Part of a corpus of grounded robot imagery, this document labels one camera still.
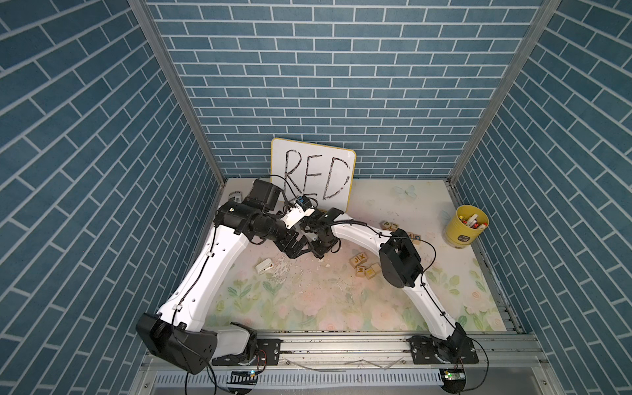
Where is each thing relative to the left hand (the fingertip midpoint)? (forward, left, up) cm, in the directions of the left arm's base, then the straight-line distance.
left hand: (307, 238), depth 71 cm
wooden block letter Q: (+14, -42, -22) cm, 50 cm away
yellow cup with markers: (+16, -60, -14) cm, 64 cm away
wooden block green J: (+20, -34, -22) cm, 45 cm away
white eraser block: (+2, +17, -23) cm, 28 cm away
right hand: (+10, -4, -25) cm, 27 cm away
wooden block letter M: (0, -18, -23) cm, 29 cm away
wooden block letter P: (+20, -31, -22) cm, 43 cm away
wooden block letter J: (+4, -17, -23) cm, 28 cm away
